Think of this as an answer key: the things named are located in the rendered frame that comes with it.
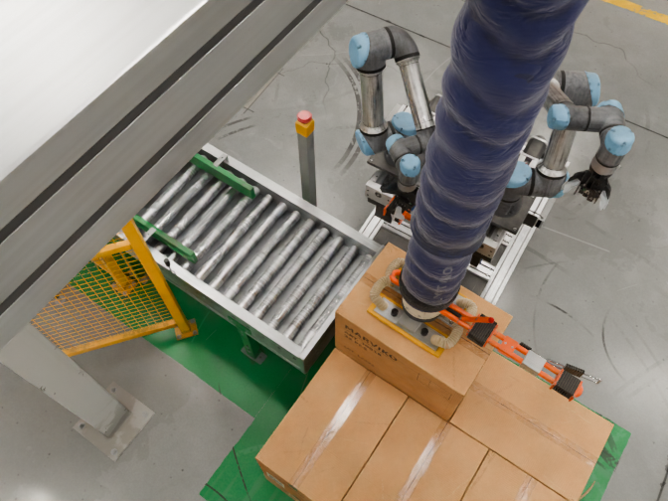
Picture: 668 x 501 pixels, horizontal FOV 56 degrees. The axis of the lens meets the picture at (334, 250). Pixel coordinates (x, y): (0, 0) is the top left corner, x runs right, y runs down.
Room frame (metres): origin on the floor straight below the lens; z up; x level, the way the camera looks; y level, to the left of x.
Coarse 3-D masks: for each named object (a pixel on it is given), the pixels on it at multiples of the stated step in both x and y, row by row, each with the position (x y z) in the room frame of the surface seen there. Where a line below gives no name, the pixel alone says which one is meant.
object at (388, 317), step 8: (384, 296) 1.06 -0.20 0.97; (392, 304) 1.02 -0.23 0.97; (368, 312) 0.99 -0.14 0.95; (376, 312) 0.99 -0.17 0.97; (384, 312) 0.99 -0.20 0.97; (392, 312) 0.98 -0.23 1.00; (400, 312) 0.99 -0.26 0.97; (384, 320) 0.96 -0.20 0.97; (392, 320) 0.95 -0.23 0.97; (400, 328) 0.92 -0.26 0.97; (424, 328) 0.91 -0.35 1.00; (432, 328) 0.92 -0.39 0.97; (408, 336) 0.89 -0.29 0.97; (416, 336) 0.89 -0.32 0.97; (424, 336) 0.89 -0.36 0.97; (424, 344) 0.86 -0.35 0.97; (432, 344) 0.85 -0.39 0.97; (432, 352) 0.82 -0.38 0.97; (440, 352) 0.82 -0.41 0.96
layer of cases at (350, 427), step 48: (336, 384) 0.82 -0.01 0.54; (384, 384) 0.82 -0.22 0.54; (480, 384) 0.82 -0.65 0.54; (528, 384) 0.82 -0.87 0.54; (288, 432) 0.61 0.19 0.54; (336, 432) 0.61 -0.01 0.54; (384, 432) 0.61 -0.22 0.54; (432, 432) 0.61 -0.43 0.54; (480, 432) 0.61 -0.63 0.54; (528, 432) 0.61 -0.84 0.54; (576, 432) 0.61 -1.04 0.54; (288, 480) 0.41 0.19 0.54; (336, 480) 0.41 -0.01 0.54; (384, 480) 0.41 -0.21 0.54; (432, 480) 0.41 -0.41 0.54; (480, 480) 0.41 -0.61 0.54; (528, 480) 0.41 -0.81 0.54; (576, 480) 0.41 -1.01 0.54
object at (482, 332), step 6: (474, 324) 0.89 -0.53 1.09; (480, 324) 0.89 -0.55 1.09; (486, 324) 0.89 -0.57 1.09; (492, 324) 0.89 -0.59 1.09; (468, 330) 0.86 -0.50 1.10; (474, 330) 0.86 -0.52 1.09; (480, 330) 0.86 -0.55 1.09; (486, 330) 0.86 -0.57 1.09; (492, 330) 0.86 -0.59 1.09; (468, 336) 0.85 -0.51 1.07; (474, 336) 0.84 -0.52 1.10; (480, 336) 0.84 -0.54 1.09; (486, 336) 0.84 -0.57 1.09; (474, 342) 0.83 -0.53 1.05; (480, 342) 0.83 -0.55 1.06; (486, 342) 0.82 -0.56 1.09
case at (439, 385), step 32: (384, 256) 1.25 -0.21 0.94; (384, 288) 1.11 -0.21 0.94; (352, 320) 0.96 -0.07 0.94; (352, 352) 0.95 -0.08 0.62; (384, 352) 0.86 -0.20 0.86; (416, 352) 0.83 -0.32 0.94; (448, 352) 0.83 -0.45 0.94; (480, 352) 0.83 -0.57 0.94; (416, 384) 0.76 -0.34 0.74; (448, 384) 0.70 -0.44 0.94; (448, 416) 0.66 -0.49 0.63
